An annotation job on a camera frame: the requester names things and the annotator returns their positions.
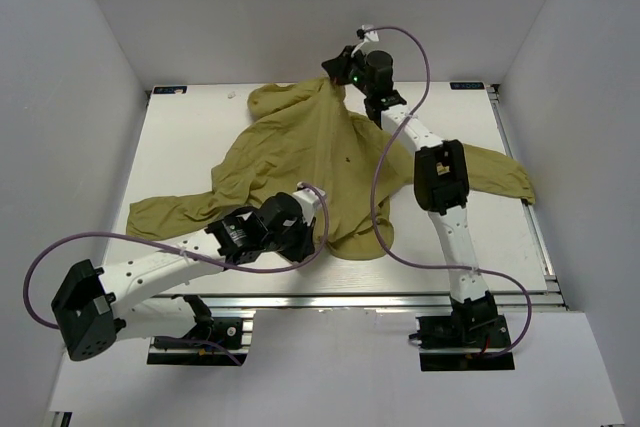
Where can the blue label sticker left corner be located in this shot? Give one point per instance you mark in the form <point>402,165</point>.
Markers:
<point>169,90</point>

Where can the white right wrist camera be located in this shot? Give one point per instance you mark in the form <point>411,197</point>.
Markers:
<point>367,34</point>

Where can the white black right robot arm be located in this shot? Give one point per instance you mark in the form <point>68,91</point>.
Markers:
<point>440,185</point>

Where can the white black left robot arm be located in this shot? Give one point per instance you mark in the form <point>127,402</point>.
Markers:
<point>96,307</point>

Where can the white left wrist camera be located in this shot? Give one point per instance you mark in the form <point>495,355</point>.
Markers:
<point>311,200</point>

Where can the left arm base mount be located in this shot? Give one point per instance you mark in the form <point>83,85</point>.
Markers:
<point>224,341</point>

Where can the aluminium table front rail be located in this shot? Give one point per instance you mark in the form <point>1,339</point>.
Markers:
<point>539,301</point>

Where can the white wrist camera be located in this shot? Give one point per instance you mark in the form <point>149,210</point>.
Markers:
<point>367,34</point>
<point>311,200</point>

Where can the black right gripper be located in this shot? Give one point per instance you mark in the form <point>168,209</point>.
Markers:
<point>338,67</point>

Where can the blue label sticker right corner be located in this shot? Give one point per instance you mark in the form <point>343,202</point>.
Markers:
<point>466,85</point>

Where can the olive yellow zip jacket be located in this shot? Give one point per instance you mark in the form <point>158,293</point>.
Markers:
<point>299,133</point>

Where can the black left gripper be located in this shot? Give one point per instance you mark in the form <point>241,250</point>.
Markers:
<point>305,246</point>

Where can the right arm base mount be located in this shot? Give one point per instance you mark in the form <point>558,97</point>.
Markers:
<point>443,347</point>

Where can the blue label sticker corner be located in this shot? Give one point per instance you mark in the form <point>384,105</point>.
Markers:
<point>169,90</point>
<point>466,85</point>

